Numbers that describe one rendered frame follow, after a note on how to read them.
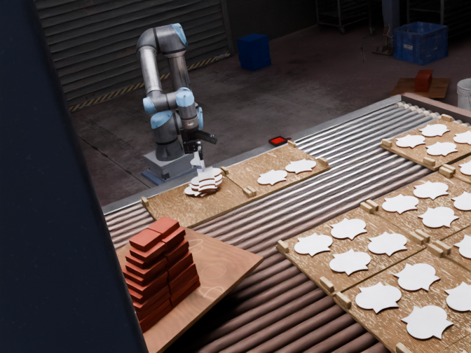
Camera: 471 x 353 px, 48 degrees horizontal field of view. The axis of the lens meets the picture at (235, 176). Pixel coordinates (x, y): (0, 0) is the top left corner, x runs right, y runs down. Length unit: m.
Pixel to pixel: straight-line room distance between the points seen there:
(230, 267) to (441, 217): 0.82
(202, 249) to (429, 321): 0.77
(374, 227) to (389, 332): 0.53
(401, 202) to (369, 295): 0.55
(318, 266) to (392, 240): 0.29
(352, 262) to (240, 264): 0.39
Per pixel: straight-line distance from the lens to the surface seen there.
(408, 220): 2.11
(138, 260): 1.56
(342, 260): 1.90
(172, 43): 2.63
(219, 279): 1.74
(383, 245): 1.96
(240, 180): 2.48
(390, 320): 1.70
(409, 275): 1.84
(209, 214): 2.27
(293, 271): 1.92
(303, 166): 2.50
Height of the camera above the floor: 2.12
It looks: 28 degrees down
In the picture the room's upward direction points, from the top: 10 degrees counter-clockwise
